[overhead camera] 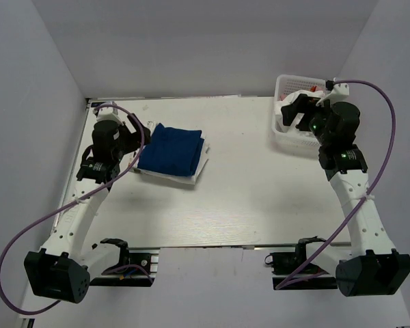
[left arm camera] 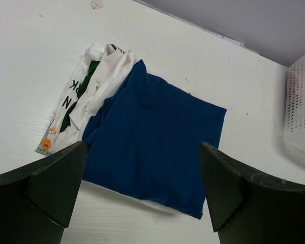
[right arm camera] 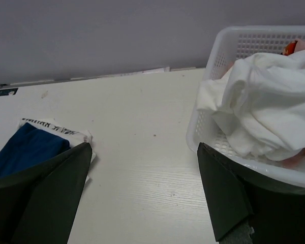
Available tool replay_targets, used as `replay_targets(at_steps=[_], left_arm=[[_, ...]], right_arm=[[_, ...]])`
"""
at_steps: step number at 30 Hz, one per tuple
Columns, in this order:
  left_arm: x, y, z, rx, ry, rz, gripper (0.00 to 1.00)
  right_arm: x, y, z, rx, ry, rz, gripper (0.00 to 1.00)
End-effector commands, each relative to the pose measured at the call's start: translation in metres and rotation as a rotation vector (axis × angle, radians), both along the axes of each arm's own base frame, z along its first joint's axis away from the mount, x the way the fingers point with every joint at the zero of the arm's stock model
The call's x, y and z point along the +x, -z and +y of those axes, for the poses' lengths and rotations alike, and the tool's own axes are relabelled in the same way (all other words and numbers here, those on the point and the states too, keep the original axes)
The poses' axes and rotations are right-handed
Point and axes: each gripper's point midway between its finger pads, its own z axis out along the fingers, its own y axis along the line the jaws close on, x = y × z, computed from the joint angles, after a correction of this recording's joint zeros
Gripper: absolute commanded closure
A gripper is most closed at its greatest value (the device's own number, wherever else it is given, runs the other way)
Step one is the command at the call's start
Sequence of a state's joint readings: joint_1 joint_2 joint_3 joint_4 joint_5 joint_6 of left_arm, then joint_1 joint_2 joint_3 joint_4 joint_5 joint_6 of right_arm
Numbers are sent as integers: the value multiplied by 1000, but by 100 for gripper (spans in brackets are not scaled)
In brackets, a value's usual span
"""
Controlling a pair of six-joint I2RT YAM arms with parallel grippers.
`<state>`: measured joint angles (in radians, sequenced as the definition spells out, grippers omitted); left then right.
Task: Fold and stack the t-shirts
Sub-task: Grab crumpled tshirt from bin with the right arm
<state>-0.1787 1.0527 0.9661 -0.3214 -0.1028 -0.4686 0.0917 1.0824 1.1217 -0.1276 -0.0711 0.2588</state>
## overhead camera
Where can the folded white t shirt stack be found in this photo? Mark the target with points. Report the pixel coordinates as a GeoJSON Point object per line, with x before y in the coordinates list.
{"type": "Point", "coordinates": [183, 180]}

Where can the white plastic basket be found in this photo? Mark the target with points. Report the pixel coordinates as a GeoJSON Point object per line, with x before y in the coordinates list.
{"type": "Point", "coordinates": [296, 138]}

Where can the folded blue t shirt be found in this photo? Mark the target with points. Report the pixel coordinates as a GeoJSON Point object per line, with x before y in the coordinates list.
{"type": "Point", "coordinates": [172, 151]}

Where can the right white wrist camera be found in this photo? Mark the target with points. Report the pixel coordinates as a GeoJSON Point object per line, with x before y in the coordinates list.
{"type": "Point", "coordinates": [336, 92]}

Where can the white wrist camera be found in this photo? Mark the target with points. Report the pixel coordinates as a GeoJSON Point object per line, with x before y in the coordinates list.
{"type": "Point", "coordinates": [106, 113]}
{"type": "Point", "coordinates": [336, 92]}

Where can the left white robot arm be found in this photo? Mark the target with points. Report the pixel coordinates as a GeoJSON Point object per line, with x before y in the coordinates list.
{"type": "Point", "coordinates": [61, 269]}

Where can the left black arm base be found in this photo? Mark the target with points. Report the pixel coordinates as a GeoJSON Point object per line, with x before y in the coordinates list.
{"type": "Point", "coordinates": [132, 267]}

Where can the pink t shirt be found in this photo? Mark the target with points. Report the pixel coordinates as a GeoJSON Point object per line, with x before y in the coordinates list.
{"type": "Point", "coordinates": [315, 91]}

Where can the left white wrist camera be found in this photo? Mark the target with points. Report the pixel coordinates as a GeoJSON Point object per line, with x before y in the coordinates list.
{"type": "Point", "coordinates": [106, 113]}

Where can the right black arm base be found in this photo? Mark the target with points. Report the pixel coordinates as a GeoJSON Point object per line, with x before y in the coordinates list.
{"type": "Point", "coordinates": [312, 277]}

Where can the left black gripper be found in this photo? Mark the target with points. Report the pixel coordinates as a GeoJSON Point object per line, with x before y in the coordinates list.
{"type": "Point", "coordinates": [133, 137]}

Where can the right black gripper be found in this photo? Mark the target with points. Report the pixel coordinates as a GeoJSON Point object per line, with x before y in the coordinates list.
{"type": "Point", "coordinates": [290, 111]}

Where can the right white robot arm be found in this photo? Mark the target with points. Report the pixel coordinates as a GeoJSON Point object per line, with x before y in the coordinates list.
{"type": "Point", "coordinates": [359, 254]}

